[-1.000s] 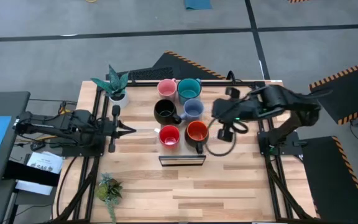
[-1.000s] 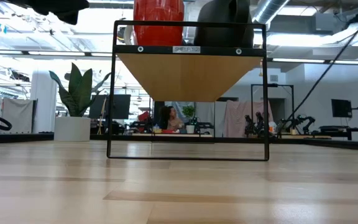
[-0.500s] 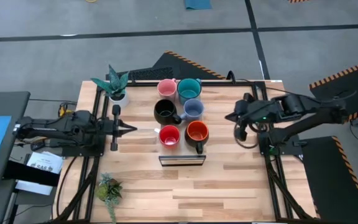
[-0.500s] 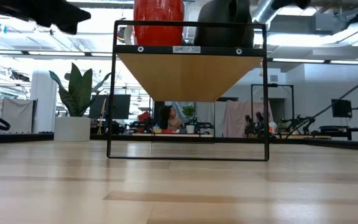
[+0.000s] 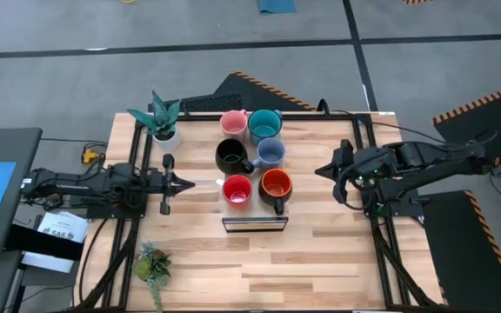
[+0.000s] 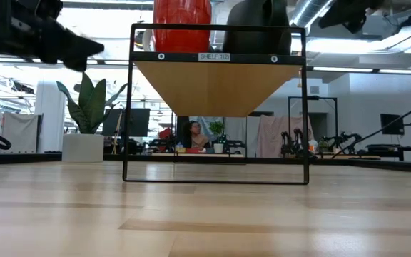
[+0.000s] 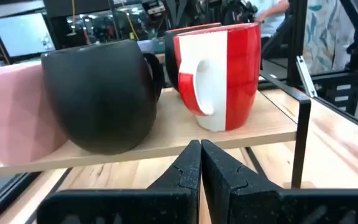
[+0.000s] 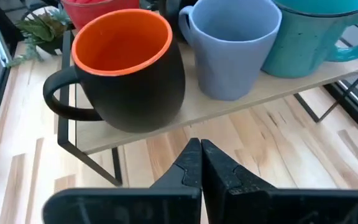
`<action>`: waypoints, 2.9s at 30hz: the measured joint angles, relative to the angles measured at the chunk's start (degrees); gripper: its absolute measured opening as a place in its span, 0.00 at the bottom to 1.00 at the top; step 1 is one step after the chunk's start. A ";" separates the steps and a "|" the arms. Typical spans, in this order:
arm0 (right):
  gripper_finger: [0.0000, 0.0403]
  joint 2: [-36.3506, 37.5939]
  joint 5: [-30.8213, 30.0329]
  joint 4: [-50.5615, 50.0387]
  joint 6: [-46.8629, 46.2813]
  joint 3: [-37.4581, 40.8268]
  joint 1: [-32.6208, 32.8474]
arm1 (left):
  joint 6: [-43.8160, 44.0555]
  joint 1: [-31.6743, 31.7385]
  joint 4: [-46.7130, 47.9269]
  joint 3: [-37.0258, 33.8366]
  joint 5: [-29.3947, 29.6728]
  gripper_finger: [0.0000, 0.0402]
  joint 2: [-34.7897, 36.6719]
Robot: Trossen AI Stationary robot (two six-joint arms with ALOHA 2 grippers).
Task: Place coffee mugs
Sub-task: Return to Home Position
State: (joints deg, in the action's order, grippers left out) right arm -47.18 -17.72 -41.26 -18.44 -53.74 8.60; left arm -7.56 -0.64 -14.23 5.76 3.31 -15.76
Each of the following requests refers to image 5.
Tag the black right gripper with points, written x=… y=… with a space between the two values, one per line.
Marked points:
x=347 y=152

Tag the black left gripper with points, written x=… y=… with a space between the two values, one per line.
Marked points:
x=168 y=204

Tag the all black mug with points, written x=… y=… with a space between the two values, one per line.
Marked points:
x=231 y=155

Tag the lavender mug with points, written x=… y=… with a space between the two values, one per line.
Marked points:
x=271 y=152

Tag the pink mug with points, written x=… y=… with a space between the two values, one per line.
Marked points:
x=234 y=125

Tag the teal mug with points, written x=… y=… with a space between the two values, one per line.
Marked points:
x=265 y=125

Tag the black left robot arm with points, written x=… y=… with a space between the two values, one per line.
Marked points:
x=81 y=184

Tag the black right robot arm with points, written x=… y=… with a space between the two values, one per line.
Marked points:
x=433 y=158

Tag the green snake plant white pot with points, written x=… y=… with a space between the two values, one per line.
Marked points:
x=161 y=117

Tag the small green succulent plant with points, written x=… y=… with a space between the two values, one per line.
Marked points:
x=152 y=265

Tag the yellow power plug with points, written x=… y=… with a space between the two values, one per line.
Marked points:
x=89 y=155

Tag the black triangular hazard stripe mat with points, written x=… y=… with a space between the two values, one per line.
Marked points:
x=250 y=93

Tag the white printed paper sheet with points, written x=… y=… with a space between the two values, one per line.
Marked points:
x=63 y=228

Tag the black hazard stripe floor mat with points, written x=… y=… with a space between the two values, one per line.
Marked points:
x=485 y=126
x=463 y=261

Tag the grey desk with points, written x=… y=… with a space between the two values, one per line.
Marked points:
x=20 y=148

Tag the blue floor mat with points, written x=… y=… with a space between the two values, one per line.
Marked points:
x=276 y=5

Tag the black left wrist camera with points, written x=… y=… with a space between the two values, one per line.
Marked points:
x=155 y=181

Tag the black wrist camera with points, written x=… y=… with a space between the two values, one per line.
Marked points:
x=155 y=181
x=365 y=158

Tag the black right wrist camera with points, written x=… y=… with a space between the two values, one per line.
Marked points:
x=365 y=158

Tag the black aluminium table frame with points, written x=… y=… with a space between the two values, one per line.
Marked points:
x=202 y=117

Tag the wooden shelf black metal frame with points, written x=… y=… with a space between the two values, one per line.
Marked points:
x=254 y=212

